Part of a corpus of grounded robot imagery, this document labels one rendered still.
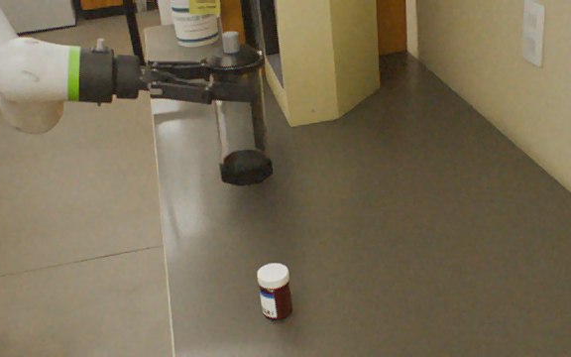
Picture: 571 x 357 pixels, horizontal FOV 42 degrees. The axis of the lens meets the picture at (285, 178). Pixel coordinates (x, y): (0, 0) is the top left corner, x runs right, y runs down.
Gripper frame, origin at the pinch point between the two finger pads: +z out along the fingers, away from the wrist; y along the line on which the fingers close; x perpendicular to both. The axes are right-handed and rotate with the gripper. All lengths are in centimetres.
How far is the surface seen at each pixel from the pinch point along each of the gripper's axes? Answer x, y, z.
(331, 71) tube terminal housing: 4.3, 24.5, 25.4
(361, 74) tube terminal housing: 6.9, 32.3, 35.1
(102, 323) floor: 124, 97, -20
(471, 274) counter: 14, -39, 31
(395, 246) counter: 16.3, -28.2, 23.7
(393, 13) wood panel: -1, 61, 51
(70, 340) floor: 126, 91, -31
